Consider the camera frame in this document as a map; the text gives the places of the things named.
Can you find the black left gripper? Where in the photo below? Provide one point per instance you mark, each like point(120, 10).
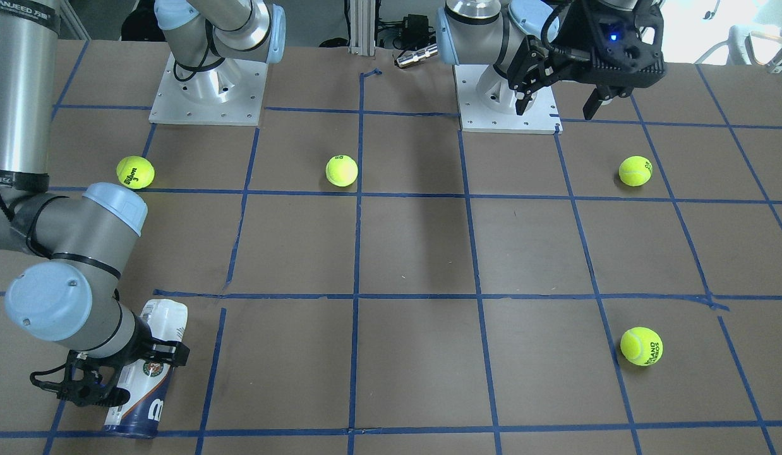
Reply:
point(578, 33)

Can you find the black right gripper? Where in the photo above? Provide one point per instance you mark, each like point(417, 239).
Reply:
point(140, 347)

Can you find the white blue tennis ball can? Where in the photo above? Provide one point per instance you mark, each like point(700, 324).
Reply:
point(148, 380)

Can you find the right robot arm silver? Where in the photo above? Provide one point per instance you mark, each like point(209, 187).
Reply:
point(71, 297)

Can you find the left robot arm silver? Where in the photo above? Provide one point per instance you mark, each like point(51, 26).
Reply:
point(481, 32)

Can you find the Wilson 3 tennis ball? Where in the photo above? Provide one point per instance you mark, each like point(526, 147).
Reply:
point(135, 172)

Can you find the tennis ball centre back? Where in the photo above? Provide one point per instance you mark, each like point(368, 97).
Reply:
point(341, 170)

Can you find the tennis ball Roland Garros print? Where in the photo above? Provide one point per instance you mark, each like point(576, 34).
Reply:
point(641, 346)

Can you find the silver metal cylinder connector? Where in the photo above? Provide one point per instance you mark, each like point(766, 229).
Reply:
point(408, 58)

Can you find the black power adapter box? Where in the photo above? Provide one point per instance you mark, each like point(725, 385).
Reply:
point(414, 31)

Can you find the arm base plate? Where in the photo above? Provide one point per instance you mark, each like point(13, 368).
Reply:
point(229, 95)
point(487, 105)

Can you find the aluminium profile post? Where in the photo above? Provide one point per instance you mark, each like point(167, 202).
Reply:
point(361, 26)

